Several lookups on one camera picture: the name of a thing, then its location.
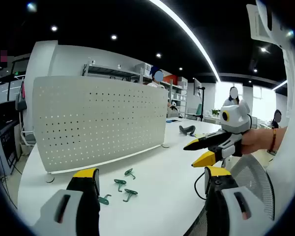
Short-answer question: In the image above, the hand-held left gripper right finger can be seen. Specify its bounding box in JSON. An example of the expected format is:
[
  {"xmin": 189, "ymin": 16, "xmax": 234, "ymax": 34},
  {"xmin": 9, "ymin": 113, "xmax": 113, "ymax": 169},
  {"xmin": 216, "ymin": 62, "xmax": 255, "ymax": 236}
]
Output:
[{"xmin": 203, "ymin": 166, "xmax": 276, "ymax": 236}]

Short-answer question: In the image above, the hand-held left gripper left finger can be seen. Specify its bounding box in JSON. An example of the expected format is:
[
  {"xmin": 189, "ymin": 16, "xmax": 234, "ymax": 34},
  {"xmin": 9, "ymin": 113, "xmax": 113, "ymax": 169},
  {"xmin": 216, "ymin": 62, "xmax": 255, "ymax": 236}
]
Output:
[{"xmin": 30, "ymin": 168, "xmax": 101, "ymax": 236}]

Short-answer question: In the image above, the green hook assembly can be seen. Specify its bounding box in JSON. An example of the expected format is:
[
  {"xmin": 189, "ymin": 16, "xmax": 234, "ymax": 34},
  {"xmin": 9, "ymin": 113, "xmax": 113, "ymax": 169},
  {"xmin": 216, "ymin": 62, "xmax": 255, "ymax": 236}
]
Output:
[
  {"xmin": 114, "ymin": 178, "xmax": 127, "ymax": 192},
  {"xmin": 124, "ymin": 168, "xmax": 136, "ymax": 180},
  {"xmin": 122, "ymin": 188, "xmax": 139, "ymax": 203},
  {"xmin": 98, "ymin": 194, "xmax": 112, "ymax": 206}
]

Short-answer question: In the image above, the white perforated mounting plate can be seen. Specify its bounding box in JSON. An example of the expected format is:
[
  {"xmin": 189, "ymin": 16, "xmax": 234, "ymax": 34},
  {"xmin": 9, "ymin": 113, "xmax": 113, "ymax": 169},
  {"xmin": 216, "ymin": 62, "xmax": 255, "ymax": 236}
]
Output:
[{"xmin": 31, "ymin": 75, "xmax": 170, "ymax": 184}]

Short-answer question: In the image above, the person's right hand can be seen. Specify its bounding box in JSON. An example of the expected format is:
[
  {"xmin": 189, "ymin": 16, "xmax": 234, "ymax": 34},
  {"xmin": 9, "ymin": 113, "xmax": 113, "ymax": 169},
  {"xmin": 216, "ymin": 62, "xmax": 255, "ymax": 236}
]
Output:
[{"xmin": 232, "ymin": 129, "xmax": 271, "ymax": 157}]

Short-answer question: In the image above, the black curved band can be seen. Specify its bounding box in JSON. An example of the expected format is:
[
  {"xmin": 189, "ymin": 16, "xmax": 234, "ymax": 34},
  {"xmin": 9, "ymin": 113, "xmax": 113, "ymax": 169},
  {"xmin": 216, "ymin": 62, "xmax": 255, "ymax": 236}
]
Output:
[{"xmin": 178, "ymin": 125, "xmax": 196, "ymax": 136}]

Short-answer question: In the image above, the teal chair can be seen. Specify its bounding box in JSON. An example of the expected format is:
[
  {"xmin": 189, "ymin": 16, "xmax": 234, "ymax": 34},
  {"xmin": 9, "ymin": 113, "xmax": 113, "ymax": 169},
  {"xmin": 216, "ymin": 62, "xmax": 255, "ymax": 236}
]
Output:
[{"xmin": 185, "ymin": 103, "xmax": 203, "ymax": 119}]

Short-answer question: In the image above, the person's white shirt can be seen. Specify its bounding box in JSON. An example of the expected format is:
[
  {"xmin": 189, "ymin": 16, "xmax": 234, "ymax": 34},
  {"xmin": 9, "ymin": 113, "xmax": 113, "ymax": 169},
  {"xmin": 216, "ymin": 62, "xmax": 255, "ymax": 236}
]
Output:
[{"xmin": 265, "ymin": 46, "xmax": 295, "ymax": 222}]

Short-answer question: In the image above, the screen on black pole stand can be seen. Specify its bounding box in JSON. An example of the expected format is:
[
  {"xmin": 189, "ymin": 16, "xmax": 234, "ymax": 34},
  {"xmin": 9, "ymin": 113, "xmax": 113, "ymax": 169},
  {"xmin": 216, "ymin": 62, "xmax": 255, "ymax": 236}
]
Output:
[{"xmin": 193, "ymin": 78, "xmax": 207, "ymax": 121}]

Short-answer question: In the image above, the shelving rack with white bins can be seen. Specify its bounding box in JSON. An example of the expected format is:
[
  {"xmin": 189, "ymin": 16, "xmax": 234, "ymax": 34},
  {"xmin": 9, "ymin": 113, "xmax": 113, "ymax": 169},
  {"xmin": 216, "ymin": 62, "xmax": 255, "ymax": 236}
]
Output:
[{"xmin": 137, "ymin": 62, "xmax": 189, "ymax": 116}]

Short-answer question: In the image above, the white chair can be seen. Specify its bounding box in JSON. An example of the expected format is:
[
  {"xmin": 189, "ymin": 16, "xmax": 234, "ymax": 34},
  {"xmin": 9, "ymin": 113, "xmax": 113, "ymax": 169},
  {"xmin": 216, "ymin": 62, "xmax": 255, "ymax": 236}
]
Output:
[{"xmin": 20, "ymin": 130, "xmax": 37, "ymax": 148}]

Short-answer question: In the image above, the dark grey workstation cabinet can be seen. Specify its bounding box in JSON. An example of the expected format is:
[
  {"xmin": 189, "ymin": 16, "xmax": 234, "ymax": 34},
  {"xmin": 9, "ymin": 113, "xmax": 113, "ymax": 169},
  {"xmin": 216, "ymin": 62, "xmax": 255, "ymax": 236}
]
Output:
[{"xmin": 0, "ymin": 119, "xmax": 22, "ymax": 176}]

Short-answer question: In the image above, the white worn device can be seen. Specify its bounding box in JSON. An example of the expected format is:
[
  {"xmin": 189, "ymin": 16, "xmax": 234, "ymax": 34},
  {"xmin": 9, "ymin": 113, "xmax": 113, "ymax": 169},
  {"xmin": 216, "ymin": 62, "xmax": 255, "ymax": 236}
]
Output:
[{"xmin": 246, "ymin": 0, "xmax": 295, "ymax": 50}]

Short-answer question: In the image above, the long ceiling light strip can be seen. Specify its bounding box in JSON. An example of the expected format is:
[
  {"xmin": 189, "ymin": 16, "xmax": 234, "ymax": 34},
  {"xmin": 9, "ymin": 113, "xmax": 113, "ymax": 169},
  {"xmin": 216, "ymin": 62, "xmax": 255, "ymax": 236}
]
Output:
[{"xmin": 148, "ymin": 0, "xmax": 222, "ymax": 83}]

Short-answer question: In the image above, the grey metal shelving rack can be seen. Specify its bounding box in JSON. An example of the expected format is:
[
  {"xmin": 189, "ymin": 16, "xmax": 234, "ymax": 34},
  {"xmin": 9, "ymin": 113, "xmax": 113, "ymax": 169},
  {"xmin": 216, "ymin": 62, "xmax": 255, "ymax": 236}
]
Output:
[{"xmin": 82, "ymin": 62, "xmax": 145, "ymax": 83}]

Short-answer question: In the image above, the group of ceiling spotlights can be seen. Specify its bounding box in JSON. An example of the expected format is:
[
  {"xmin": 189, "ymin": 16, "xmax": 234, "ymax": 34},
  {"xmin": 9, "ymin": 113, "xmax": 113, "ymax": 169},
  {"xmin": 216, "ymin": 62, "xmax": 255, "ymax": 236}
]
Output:
[{"xmin": 27, "ymin": 2, "xmax": 295, "ymax": 73}]

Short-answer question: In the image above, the thin black cable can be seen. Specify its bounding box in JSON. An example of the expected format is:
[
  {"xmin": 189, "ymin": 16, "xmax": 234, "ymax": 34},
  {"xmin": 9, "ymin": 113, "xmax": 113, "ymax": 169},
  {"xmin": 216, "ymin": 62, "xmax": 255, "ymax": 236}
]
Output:
[{"xmin": 194, "ymin": 171, "xmax": 208, "ymax": 200}]

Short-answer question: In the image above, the red bead bracelet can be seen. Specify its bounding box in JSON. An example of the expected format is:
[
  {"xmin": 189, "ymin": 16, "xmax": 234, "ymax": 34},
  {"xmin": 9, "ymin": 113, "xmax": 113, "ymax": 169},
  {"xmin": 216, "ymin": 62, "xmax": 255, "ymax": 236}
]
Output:
[{"xmin": 268, "ymin": 128, "xmax": 277, "ymax": 153}]

